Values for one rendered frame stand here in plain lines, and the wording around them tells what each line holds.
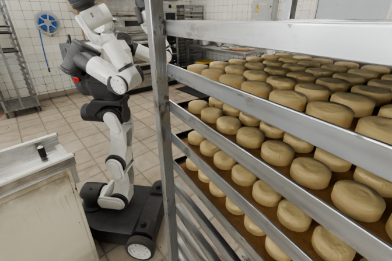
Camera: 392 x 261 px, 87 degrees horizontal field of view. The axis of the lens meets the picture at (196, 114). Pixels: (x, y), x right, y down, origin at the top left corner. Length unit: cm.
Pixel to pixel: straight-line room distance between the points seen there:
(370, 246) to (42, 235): 134
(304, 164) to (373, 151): 12
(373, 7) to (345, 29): 422
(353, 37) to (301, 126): 10
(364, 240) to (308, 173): 9
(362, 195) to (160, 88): 40
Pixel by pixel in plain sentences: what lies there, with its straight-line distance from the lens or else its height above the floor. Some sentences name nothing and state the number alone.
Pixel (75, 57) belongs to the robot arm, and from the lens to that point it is 106.
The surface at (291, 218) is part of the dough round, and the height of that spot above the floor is 124.
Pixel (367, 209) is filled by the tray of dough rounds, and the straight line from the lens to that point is 31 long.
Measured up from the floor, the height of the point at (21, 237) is 59.
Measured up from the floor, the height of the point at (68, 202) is 65.
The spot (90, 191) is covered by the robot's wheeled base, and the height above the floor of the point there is 34.
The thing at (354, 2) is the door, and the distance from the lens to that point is 450.
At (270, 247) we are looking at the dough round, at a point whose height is 115.
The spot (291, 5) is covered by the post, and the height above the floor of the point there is 155.
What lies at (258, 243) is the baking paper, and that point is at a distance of 48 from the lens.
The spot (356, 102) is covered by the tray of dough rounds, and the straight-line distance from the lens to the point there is 33.
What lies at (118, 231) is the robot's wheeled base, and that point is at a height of 17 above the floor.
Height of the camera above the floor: 152
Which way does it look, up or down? 25 degrees down
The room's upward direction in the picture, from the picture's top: straight up
